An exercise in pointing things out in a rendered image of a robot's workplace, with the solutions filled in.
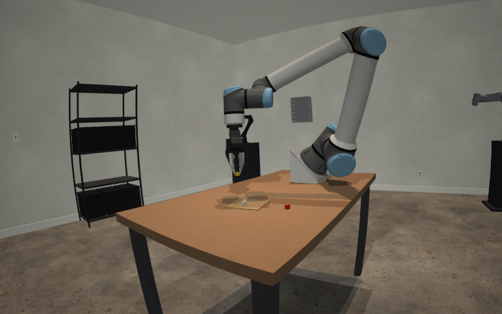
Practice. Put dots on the tan square mat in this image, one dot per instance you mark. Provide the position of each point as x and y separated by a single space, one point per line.
251 204

